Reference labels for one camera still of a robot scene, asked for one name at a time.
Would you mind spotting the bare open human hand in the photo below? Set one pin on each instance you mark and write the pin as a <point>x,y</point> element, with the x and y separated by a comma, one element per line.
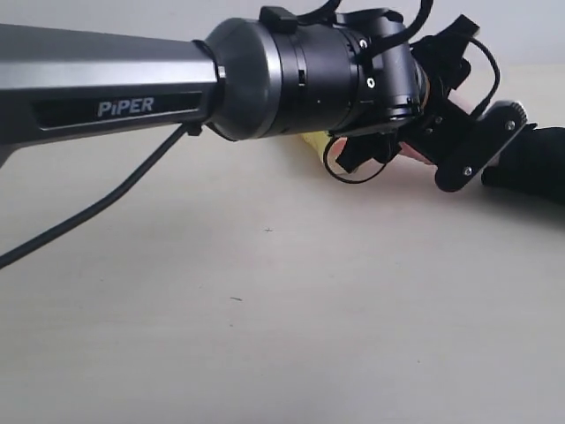
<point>410,152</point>

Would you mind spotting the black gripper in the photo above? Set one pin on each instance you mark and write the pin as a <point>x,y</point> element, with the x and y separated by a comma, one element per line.
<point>409,86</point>

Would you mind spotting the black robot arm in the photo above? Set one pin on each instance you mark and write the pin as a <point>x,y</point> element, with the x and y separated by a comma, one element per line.
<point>361,77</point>

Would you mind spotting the yellow bottle with red cap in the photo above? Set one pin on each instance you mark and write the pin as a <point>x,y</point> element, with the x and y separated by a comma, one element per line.
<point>318,143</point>

